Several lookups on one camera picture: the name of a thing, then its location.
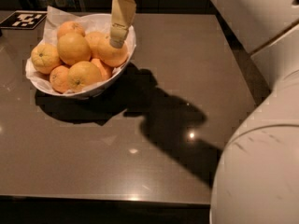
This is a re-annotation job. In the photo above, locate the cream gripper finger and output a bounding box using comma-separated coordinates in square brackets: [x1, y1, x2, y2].
[109, 0, 136, 49]

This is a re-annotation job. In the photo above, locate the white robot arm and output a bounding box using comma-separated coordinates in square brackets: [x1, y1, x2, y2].
[209, 0, 299, 224]

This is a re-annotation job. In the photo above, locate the large centre orange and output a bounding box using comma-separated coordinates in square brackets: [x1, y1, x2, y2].
[57, 33, 92, 65]

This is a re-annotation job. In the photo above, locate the white bowl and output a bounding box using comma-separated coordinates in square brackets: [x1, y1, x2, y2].
[27, 13, 137, 100]

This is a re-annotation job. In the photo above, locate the left yellowish orange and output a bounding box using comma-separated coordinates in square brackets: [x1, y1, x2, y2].
[31, 43, 62, 75]

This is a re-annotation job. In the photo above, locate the front left small orange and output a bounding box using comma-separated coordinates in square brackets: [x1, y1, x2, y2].
[50, 65, 69, 93]

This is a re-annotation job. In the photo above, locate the orange wedged low right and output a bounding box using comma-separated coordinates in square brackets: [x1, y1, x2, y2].
[91, 58, 113, 80]

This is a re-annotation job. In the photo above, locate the black white fiducial marker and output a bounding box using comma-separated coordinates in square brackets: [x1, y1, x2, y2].
[0, 10, 47, 30]

